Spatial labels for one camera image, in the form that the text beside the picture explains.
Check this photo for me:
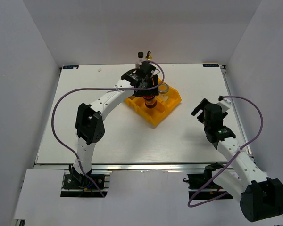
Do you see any clear glass jar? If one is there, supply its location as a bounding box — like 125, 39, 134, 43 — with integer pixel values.
158, 83, 169, 102

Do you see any red-lid spice jar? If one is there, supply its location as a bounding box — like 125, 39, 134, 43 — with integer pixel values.
143, 95, 157, 109

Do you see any clear oil bottle gold spout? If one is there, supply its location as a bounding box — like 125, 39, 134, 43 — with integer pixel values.
145, 50, 152, 62

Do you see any dark sauce bottle black cap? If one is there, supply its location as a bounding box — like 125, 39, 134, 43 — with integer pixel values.
135, 51, 144, 68

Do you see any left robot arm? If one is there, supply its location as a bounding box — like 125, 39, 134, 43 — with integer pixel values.
73, 62, 158, 188

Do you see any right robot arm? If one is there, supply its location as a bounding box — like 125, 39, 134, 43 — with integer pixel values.
188, 96, 283, 222

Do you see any yellow four-compartment bin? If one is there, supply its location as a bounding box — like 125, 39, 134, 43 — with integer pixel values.
125, 86, 182, 127

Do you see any right xdof label sticker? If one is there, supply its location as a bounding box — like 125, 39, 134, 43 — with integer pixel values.
202, 63, 219, 68

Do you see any xdof label sticker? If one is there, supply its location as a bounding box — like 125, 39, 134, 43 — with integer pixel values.
62, 65, 79, 70
202, 63, 219, 68

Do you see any left xdof label sticker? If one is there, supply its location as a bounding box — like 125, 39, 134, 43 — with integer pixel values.
62, 65, 79, 70

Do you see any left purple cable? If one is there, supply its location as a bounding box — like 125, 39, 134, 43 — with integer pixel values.
51, 61, 166, 198

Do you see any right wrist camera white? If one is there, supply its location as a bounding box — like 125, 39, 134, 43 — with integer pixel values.
217, 96, 232, 113

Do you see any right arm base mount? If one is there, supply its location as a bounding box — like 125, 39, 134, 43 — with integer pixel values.
183, 162, 234, 201

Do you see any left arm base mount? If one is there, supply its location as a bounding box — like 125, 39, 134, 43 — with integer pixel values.
60, 165, 110, 198

